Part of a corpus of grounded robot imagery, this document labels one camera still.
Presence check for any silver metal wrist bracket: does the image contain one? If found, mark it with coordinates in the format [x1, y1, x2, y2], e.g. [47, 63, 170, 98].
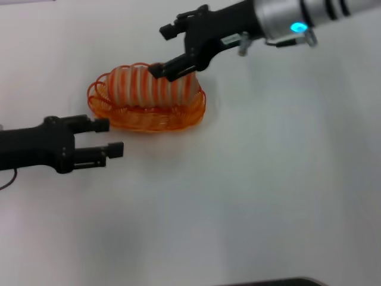
[302, 27, 318, 48]

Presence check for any silver metal wrist knob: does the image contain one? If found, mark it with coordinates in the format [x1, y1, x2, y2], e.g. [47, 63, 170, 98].
[238, 31, 250, 57]

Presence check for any orange wire basket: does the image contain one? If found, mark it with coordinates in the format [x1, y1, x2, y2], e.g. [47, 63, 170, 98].
[87, 61, 207, 134]

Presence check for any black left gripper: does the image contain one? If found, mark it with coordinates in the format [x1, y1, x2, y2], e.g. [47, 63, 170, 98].
[0, 114, 124, 175]

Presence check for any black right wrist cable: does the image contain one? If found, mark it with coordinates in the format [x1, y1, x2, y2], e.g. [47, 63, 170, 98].
[266, 36, 305, 47]

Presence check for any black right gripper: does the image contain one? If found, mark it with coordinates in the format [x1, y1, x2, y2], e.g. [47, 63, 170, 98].
[148, 0, 266, 82]

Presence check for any dark left wrist cable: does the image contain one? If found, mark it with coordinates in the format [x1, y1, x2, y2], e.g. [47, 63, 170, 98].
[0, 169, 18, 192]

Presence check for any dark rounded robot base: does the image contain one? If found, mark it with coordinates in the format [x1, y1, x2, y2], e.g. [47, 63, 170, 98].
[219, 276, 326, 286]

